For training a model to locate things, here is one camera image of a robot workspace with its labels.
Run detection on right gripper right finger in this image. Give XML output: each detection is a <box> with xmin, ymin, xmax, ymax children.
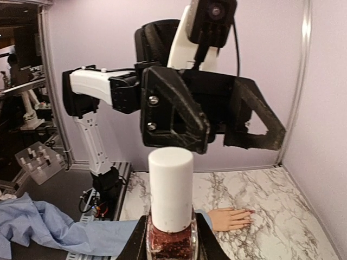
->
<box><xmin>195</xmin><ymin>213</ymin><xmax>230</xmax><ymax>260</ymax></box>

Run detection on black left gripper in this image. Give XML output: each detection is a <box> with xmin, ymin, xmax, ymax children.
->
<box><xmin>140</xmin><ymin>66</ymin><xmax>286</xmax><ymax>154</ymax></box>

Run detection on right aluminium frame post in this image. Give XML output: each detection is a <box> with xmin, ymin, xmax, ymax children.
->
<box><xmin>275</xmin><ymin>0</ymin><xmax>313</xmax><ymax>166</ymax></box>

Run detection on front aluminium rail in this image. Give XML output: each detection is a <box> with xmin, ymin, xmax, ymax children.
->
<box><xmin>62</xmin><ymin>161</ymin><xmax>133</xmax><ymax>260</ymax></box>

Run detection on red nail polish bottle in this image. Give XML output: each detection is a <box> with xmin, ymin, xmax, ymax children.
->
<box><xmin>146</xmin><ymin>213</ymin><xmax>198</xmax><ymax>260</ymax></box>

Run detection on clear nail polish rack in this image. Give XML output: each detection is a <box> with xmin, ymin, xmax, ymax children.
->
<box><xmin>15</xmin><ymin>141</ymin><xmax>66</xmax><ymax>185</ymax></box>

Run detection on blue sleeved forearm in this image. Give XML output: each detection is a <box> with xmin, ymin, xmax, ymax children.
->
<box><xmin>0</xmin><ymin>191</ymin><xmax>214</xmax><ymax>257</ymax></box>

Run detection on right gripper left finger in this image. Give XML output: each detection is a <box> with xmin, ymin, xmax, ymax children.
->
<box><xmin>116</xmin><ymin>215</ymin><xmax>148</xmax><ymax>260</ymax></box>

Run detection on aluminium frame post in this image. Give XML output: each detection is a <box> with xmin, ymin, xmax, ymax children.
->
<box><xmin>38</xmin><ymin>1</ymin><xmax>73</xmax><ymax>171</ymax></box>
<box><xmin>275</xmin><ymin>0</ymin><xmax>313</xmax><ymax>166</ymax></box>

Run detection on left aluminium frame post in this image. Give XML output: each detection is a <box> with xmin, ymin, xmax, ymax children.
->
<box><xmin>38</xmin><ymin>1</ymin><xmax>73</xmax><ymax>171</ymax></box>

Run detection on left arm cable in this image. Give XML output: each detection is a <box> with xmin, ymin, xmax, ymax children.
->
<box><xmin>230</xmin><ymin>16</ymin><xmax>241</xmax><ymax>77</ymax></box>

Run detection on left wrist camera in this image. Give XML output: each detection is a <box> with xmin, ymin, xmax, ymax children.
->
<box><xmin>166</xmin><ymin>0</ymin><xmax>239</xmax><ymax>70</ymax></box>

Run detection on mannequin hand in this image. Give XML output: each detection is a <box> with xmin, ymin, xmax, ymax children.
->
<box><xmin>208</xmin><ymin>208</ymin><xmax>255</xmax><ymax>232</ymax></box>

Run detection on white cap with brush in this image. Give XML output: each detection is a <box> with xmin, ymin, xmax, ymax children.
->
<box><xmin>148</xmin><ymin>147</ymin><xmax>194</xmax><ymax>233</ymax></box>

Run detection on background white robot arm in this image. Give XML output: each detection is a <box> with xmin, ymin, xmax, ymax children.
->
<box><xmin>20</xmin><ymin>89</ymin><xmax>45</xmax><ymax>131</ymax></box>

